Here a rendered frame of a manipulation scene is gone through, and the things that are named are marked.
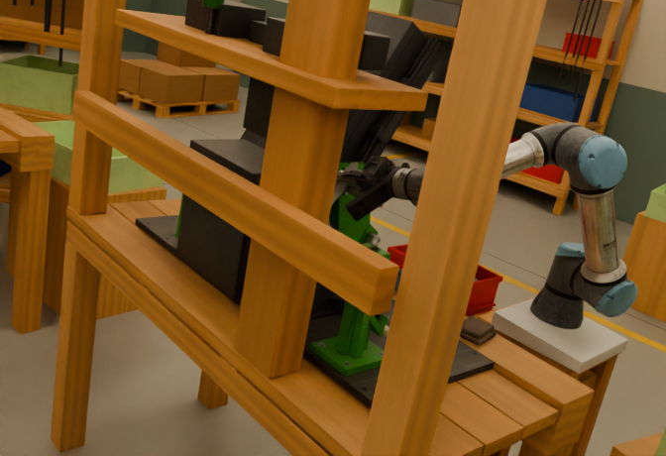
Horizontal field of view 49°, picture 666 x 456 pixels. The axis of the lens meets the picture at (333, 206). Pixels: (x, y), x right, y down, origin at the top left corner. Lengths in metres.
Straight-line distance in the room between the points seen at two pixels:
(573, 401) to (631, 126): 5.75
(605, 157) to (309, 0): 0.81
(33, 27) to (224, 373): 2.91
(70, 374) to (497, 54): 1.94
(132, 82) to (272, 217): 6.80
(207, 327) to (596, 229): 1.00
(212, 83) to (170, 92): 0.63
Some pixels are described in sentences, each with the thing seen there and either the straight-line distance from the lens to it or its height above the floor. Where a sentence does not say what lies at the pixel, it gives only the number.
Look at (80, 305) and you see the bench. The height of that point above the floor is 0.56.
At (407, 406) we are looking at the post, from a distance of 1.34.
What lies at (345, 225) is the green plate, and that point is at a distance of 1.93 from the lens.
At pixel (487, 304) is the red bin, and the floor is 0.83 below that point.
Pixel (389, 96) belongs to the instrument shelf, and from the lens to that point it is 1.43.
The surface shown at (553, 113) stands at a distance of 7.12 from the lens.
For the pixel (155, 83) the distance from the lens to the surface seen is 7.95.
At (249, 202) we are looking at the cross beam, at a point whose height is 1.26.
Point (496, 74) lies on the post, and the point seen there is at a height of 1.63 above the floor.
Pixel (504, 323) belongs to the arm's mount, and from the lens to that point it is 2.19.
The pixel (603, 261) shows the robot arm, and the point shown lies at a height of 1.15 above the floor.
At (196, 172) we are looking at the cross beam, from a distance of 1.70.
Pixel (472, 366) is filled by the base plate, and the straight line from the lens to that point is 1.85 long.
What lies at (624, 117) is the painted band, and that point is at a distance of 7.48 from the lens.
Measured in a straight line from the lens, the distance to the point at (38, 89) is 4.42.
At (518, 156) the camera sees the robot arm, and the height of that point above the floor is 1.38.
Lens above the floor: 1.73
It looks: 17 degrees down
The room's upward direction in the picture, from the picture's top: 11 degrees clockwise
